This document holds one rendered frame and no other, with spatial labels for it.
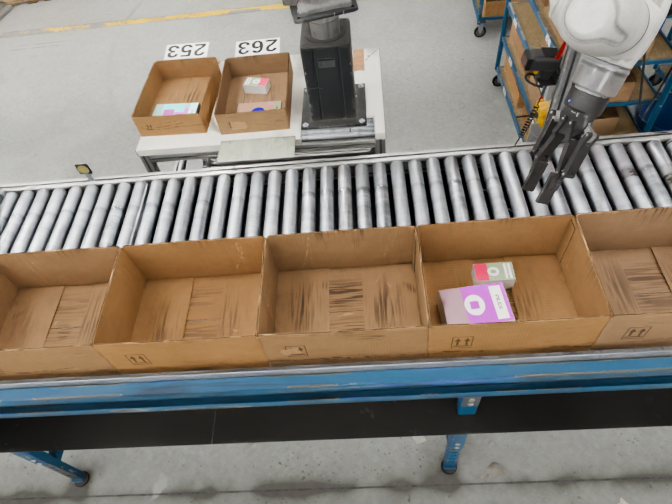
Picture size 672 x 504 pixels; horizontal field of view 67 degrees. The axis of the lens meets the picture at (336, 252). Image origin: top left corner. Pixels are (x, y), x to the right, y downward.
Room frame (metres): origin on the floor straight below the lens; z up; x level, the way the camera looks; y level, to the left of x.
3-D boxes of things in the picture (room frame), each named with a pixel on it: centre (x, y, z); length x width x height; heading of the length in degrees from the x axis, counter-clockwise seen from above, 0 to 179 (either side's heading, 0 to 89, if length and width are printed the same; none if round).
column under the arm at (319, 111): (1.71, -0.09, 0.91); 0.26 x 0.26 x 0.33; 82
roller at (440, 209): (1.09, -0.37, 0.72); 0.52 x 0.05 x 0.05; 173
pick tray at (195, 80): (1.89, 0.54, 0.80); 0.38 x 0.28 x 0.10; 170
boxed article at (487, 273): (0.70, -0.40, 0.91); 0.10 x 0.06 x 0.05; 83
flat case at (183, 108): (1.80, 0.57, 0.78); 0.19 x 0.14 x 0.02; 79
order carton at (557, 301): (0.63, -0.39, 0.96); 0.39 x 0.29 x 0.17; 83
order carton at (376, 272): (0.68, 0.00, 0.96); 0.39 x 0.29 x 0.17; 83
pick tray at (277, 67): (1.83, 0.22, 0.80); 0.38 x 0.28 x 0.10; 173
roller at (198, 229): (1.20, 0.46, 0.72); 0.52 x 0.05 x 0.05; 173
